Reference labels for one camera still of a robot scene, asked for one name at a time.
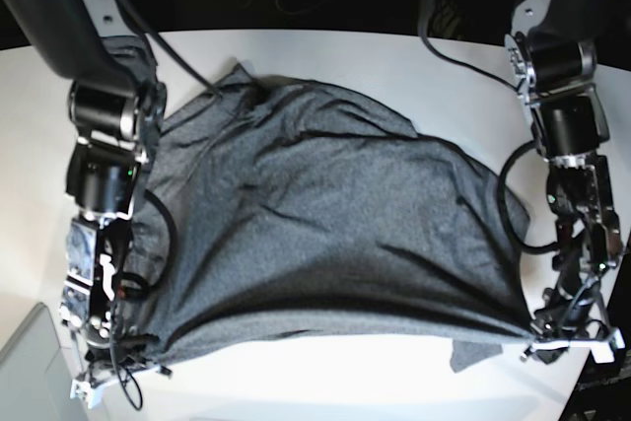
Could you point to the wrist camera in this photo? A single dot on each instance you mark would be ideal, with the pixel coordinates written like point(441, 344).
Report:
point(603, 351)
point(89, 392)

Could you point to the translucent grey tray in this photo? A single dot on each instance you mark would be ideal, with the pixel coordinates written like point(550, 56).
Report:
point(35, 376)

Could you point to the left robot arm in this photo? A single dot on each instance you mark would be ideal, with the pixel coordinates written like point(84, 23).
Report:
point(551, 45)

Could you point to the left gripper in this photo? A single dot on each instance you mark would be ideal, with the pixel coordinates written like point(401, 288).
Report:
point(568, 321)

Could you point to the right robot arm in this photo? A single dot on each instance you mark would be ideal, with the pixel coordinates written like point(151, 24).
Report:
point(116, 103)

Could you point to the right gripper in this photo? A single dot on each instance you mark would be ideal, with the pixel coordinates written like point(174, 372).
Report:
point(103, 359)

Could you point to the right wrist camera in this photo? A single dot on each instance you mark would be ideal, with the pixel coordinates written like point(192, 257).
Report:
point(89, 392)

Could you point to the grey t-shirt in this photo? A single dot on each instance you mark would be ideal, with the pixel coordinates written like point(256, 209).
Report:
point(292, 208)

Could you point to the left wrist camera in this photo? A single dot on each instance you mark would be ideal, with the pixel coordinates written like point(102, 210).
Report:
point(603, 351)

